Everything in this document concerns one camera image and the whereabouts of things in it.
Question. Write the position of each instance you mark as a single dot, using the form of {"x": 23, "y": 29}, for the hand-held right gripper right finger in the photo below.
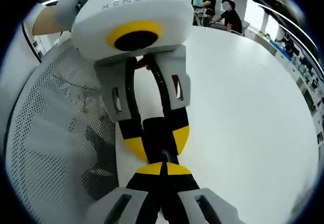
{"x": 182, "y": 183}

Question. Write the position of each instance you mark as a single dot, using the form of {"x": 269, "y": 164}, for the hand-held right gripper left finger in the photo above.
{"x": 141, "y": 183}

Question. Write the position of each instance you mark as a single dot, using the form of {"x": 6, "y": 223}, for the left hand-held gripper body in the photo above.
{"x": 131, "y": 11}

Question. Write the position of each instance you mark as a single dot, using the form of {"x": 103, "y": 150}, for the grey mesh chair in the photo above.
{"x": 50, "y": 132}

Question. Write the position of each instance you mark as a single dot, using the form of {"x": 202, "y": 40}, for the white office counter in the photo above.
{"x": 298, "y": 64}

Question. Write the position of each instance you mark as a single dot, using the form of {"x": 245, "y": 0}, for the black remote control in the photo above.
{"x": 158, "y": 135}

